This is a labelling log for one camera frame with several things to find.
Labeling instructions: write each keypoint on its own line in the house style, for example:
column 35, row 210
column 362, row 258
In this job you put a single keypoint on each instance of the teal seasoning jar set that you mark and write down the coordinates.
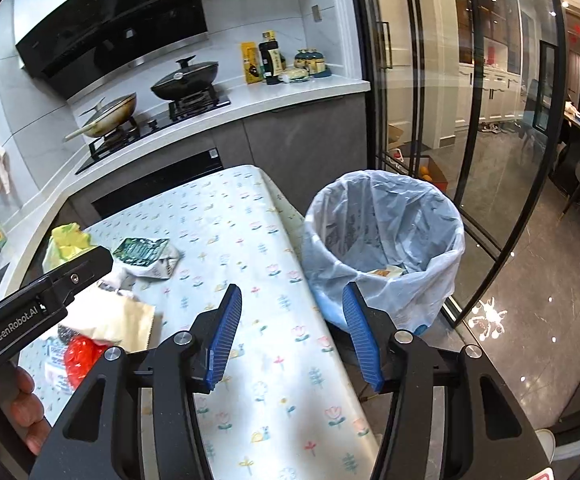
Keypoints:
column 310, row 62

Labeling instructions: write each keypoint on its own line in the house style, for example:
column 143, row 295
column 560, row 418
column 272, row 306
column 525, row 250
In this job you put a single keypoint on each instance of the beige paper packet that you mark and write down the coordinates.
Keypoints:
column 124, row 322

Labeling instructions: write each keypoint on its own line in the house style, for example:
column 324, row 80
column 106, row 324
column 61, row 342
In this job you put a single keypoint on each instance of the green white snack packet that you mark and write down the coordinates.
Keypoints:
column 142, row 252

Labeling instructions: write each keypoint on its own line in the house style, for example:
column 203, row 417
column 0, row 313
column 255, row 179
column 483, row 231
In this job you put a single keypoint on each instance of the black range hood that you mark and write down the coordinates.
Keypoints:
column 119, row 25

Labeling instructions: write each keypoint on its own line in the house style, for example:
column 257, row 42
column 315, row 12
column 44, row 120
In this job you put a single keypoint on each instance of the black built-in oven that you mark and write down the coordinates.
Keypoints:
column 154, row 180

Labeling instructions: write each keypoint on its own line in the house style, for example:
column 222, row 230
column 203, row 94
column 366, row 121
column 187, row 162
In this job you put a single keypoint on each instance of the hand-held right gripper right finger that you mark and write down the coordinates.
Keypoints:
column 362, row 340

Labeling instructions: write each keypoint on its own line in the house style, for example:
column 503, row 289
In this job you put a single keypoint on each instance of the dark sauce bottle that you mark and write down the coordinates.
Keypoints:
column 271, row 60

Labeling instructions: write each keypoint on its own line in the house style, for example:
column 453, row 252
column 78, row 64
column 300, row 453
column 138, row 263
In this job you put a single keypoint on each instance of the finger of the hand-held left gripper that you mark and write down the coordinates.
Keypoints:
column 77, row 272

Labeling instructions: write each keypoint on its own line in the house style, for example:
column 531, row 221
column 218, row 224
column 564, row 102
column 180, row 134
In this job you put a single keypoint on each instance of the white printed packet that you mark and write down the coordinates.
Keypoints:
column 52, row 362

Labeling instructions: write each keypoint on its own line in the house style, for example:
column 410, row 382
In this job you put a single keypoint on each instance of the red plastic wrapper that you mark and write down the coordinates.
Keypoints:
column 82, row 360

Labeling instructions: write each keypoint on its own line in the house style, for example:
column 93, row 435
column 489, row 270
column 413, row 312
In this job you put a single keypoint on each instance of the trash bin with plastic liner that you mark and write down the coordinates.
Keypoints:
column 405, row 220

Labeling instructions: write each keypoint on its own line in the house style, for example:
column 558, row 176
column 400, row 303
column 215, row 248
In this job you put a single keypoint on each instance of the grey base cabinet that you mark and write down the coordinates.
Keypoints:
column 295, row 135

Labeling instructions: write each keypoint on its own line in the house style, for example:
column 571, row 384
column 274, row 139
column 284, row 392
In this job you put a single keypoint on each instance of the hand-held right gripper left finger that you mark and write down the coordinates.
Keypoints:
column 224, row 340

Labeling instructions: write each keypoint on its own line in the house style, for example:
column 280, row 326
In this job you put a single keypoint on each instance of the orange fruit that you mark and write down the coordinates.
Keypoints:
column 425, row 172

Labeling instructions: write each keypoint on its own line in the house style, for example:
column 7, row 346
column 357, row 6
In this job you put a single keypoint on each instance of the black wok with lid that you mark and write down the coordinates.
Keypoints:
column 184, row 80

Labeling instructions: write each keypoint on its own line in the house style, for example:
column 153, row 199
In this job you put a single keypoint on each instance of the floral tablecloth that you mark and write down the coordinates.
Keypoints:
column 250, row 240

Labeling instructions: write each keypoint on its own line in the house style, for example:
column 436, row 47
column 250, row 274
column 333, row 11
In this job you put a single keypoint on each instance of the row of shoes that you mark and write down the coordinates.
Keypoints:
column 495, row 128

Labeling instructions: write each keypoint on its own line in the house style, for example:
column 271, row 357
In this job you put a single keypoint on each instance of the pale yellow wrapper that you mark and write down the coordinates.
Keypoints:
column 387, row 272

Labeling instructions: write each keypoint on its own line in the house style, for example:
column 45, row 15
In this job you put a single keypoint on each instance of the white sideboard cabinet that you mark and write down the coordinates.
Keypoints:
column 490, row 95

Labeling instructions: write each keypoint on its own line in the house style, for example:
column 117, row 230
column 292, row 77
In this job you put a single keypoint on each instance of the person's left hand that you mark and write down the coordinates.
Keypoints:
column 22, row 405

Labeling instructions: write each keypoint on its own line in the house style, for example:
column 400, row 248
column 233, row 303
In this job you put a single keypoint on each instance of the yellow seasoning packet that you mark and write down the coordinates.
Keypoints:
column 251, row 62

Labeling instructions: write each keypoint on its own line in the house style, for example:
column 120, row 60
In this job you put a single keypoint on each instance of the black gas stove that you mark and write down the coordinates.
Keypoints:
column 154, row 126

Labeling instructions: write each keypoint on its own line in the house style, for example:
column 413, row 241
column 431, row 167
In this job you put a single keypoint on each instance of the black framed glass door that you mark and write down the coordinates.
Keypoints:
column 435, row 110

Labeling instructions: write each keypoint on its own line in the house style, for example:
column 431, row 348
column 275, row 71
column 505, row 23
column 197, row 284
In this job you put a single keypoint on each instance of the yellow green plastic bag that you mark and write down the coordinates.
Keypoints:
column 67, row 245

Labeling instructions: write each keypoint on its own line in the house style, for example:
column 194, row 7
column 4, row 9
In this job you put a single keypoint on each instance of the beige frying pan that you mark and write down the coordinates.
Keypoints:
column 114, row 110

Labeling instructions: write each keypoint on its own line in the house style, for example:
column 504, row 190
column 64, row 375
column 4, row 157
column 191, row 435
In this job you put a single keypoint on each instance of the cardboard box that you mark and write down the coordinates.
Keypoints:
column 437, row 174

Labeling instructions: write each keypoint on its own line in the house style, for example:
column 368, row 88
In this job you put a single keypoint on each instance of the small clear plastic bag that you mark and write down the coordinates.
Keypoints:
column 292, row 76

